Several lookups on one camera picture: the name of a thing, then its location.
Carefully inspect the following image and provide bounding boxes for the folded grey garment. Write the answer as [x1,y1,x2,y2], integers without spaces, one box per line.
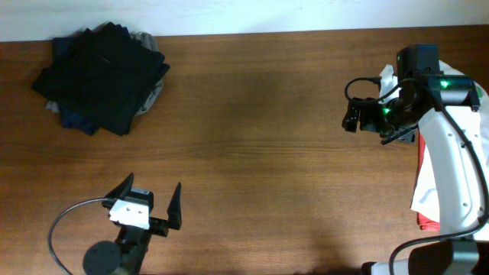
[46,32,164,115]

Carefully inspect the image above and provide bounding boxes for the folded navy blue garment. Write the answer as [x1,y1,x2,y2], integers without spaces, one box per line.
[46,37,99,136]

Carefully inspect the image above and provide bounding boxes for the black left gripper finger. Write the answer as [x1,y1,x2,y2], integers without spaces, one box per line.
[105,173,134,199]
[167,183,182,230]

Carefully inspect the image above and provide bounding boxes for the black shorts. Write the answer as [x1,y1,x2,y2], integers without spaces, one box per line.
[32,22,170,136]

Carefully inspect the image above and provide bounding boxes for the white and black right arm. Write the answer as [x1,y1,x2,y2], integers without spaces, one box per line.
[342,44,488,274]

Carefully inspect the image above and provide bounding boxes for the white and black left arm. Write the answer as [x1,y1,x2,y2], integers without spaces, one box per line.
[83,173,182,275]

